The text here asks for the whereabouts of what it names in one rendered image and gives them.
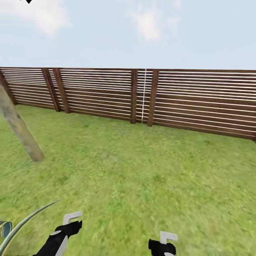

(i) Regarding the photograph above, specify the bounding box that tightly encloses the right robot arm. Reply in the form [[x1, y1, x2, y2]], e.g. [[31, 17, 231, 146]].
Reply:
[[148, 231, 178, 256]]

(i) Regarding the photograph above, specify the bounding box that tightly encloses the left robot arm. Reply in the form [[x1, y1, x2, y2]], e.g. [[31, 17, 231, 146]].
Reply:
[[33, 211, 82, 256]]

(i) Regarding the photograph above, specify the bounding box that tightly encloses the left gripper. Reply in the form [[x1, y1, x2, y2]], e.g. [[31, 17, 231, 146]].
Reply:
[[55, 221, 82, 239]]

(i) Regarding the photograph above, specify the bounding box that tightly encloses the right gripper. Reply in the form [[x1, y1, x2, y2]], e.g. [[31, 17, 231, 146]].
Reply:
[[148, 239, 176, 256]]

